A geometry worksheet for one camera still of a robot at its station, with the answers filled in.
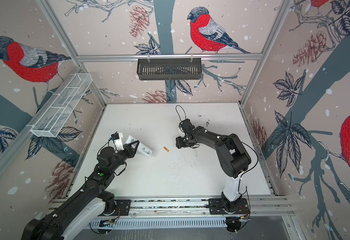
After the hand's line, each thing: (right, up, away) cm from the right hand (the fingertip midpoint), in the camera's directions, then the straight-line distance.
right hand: (180, 145), depth 95 cm
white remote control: (-22, +1, -13) cm, 25 cm away
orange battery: (-9, -3, 0) cm, 10 cm away
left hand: (-23, +5, -16) cm, 29 cm away
